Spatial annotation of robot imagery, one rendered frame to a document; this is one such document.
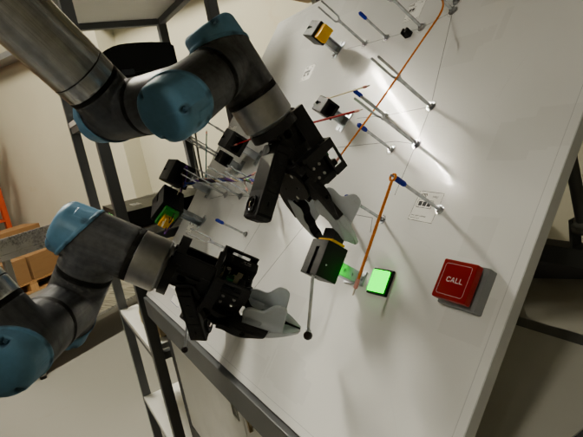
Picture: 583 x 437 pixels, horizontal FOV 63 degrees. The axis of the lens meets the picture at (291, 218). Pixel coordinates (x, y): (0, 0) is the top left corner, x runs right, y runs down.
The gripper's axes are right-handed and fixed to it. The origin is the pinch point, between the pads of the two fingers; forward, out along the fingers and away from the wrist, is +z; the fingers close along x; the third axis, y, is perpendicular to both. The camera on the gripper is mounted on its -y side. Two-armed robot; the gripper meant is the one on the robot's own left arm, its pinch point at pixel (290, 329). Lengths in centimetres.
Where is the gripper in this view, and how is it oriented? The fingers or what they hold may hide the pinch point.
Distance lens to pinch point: 72.7
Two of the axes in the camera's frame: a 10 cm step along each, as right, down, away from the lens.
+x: 0.9, -5.6, 8.3
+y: 4.3, -7.3, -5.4
